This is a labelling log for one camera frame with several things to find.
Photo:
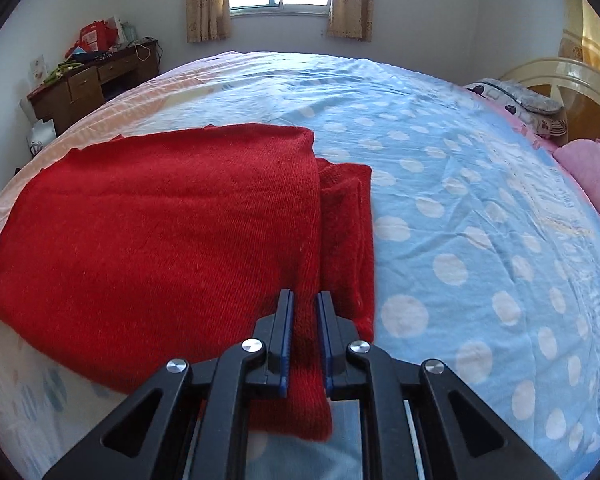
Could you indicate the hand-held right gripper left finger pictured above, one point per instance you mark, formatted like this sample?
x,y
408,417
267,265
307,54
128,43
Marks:
x,y
285,330

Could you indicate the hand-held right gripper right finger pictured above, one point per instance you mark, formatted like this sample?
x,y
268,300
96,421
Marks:
x,y
325,335

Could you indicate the red knitted sweater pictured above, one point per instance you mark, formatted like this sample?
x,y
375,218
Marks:
x,y
155,220

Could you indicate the green cloth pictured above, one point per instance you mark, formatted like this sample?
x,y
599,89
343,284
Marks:
x,y
60,72

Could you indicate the brown wooden desk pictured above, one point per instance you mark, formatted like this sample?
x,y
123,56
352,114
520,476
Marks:
x,y
85,85

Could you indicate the bed with polka dot sheet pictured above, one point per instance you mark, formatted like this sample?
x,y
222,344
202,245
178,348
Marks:
x,y
455,185

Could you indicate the red gift box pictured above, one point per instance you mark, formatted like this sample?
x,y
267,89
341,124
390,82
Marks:
x,y
94,36

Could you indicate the pink printed pillow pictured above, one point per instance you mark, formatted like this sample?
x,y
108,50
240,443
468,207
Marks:
x,y
550,127

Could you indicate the grey patterned pillow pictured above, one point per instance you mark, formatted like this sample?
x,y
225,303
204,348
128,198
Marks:
x,y
530,97

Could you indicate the pink fluffy blanket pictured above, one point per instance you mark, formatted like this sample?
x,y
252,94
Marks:
x,y
590,165

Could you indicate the beige patterned curtain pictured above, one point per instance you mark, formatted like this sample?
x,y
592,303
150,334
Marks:
x,y
351,5
207,5

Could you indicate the cream wooden headboard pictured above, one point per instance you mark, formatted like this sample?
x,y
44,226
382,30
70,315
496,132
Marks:
x,y
555,67

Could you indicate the yellow curtain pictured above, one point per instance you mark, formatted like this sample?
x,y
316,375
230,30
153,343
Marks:
x,y
592,40

